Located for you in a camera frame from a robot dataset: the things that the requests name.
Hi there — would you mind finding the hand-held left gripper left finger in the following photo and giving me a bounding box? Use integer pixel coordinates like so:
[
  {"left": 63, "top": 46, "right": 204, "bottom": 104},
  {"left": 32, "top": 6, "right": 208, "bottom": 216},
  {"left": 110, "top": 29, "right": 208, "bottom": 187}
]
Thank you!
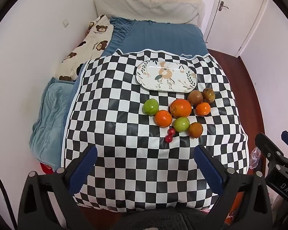
[{"left": 17, "top": 145, "right": 98, "bottom": 230}]

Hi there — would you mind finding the medium orange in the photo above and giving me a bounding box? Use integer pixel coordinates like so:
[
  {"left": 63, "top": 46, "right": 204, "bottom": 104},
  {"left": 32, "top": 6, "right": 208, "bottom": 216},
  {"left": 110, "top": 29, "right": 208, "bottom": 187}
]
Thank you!
[{"left": 155, "top": 110, "right": 173, "bottom": 127}]

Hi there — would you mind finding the clear plastic bag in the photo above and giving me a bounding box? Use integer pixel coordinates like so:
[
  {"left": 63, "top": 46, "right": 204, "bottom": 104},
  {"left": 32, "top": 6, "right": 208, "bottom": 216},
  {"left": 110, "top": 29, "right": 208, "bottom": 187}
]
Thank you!
[{"left": 249, "top": 147, "right": 262, "bottom": 170}]

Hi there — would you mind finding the white quilted pillow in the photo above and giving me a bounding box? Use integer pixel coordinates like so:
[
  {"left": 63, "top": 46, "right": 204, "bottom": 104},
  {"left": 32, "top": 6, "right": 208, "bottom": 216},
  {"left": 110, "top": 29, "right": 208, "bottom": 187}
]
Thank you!
[{"left": 94, "top": 0, "right": 205, "bottom": 27}]

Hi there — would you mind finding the red object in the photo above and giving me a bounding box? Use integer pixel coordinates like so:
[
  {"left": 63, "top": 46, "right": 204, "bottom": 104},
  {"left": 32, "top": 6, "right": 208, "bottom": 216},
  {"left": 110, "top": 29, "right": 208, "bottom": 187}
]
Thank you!
[{"left": 40, "top": 162, "right": 56, "bottom": 174}]

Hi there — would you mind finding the green apple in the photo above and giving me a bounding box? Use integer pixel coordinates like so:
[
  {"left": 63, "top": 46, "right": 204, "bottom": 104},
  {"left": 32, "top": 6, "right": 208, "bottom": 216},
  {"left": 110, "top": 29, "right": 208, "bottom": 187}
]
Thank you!
[
  {"left": 143, "top": 98, "right": 159, "bottom": 115},
  {"left": 174, "top": 117, "right": 190, "bottom": 132}
]

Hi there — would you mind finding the floral oval plate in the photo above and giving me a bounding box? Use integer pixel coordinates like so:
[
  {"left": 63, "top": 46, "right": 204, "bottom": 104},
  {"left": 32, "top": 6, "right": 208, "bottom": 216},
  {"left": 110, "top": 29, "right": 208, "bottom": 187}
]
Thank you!
[{"left": 136, "top": 59, "right": 198, "bottom": 93}]

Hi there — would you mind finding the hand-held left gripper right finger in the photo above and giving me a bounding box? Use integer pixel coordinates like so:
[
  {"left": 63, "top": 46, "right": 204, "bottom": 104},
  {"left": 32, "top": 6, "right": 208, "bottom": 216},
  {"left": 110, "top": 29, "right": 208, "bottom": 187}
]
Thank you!
[{"left": 194, "top": 145, "right": 272, "bottom": 230}]

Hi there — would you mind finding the white door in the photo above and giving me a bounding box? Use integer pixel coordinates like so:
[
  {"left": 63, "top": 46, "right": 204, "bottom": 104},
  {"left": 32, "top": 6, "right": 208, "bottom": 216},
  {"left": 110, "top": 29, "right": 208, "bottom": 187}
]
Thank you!
[{"left": 203, "top": 0, "right": 267, "bottom": 58}]

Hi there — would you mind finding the blue bed sheet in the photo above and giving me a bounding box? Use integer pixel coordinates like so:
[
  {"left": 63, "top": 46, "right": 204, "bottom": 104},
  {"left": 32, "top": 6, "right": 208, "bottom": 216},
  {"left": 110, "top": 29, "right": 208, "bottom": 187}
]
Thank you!
[{"left": 75, "top": 17, "right": 208, "bottom": 82}]

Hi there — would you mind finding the large orange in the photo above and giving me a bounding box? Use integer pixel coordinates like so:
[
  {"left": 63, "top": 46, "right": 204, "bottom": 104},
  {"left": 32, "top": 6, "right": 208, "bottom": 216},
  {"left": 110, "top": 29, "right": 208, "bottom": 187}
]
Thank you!
[{"left": 170, "top": 99, "right": 192, "bottom": 118}]

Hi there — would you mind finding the small orange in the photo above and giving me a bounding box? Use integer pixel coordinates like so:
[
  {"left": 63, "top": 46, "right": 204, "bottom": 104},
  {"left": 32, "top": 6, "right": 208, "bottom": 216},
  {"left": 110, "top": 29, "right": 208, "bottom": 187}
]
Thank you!
[{"left": 195, "top": 102, "right": 211, "bottom": 116}]

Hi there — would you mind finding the light blue blanket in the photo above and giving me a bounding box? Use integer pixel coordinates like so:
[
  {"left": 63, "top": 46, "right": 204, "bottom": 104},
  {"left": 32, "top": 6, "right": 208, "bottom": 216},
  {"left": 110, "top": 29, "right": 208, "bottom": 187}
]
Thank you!
[{"left": 29, "top": 77, "right": 78, "bottom": 171}]

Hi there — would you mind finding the brown passion fruit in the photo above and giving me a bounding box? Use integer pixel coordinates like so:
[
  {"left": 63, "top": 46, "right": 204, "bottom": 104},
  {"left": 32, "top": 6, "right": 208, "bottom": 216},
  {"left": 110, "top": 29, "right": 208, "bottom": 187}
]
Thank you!
[
  {"left": 187, "top": 90, "right": 204, "bottom": 106},
  {"left": 202, "top": 88, "right": 216, "bottom": 103}
]

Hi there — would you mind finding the brownish orange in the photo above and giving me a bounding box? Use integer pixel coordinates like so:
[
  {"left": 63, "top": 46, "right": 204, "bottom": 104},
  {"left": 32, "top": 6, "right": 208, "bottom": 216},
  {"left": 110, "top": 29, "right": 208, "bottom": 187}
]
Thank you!
[{"left": 187, "top": 122, "right": 204, "bottom": 138}]

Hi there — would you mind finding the black white checkered cloth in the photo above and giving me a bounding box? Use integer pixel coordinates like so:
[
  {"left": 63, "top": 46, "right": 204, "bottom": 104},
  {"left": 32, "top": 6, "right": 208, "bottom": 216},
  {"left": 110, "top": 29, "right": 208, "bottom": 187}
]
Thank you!
[{"left": 61, "top": 48, "right": 251, "bottom": 213}]

